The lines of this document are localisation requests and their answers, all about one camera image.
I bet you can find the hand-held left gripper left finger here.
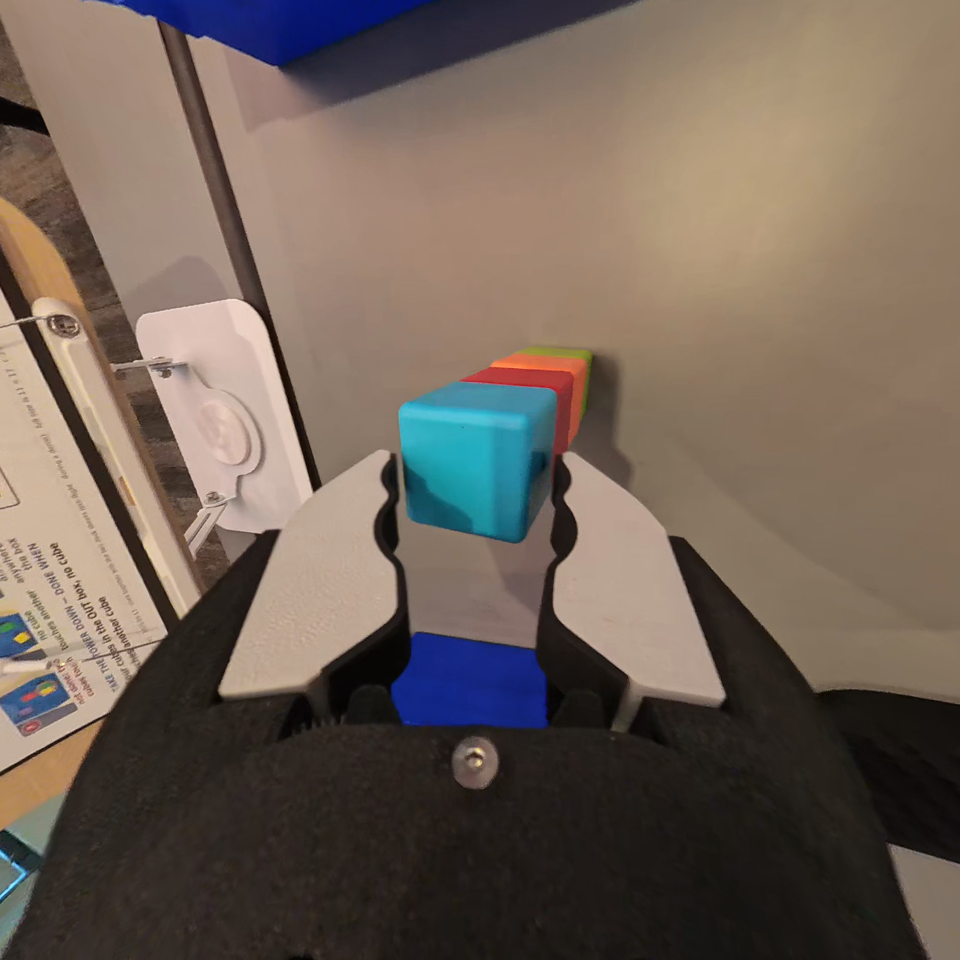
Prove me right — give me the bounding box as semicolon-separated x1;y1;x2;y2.
219;447;411;721

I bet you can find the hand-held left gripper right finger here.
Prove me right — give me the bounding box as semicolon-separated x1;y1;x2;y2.
537;450;729;729

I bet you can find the blue plastic bin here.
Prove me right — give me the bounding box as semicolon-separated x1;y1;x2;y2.
393;630;549;730
90;0;451;66

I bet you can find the teal magnetic cube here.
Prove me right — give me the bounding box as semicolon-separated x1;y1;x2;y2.
398;383;553;544

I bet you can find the green magnetic cube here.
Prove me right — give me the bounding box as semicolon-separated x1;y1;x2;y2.
522;345;597;418

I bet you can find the red magnetic cube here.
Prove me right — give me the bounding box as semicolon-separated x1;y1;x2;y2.
462;366;577;459

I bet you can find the orange magnetic cube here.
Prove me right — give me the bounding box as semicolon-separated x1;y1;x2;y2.
491;353;589;433

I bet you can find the white sign stand base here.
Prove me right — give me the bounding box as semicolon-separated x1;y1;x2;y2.
135;300;316;538

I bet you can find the wooden instruction sign board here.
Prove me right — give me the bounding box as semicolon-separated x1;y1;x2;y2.
0;195;207;834

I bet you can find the black textured mat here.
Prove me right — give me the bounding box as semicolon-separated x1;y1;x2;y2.
818;690;960;864

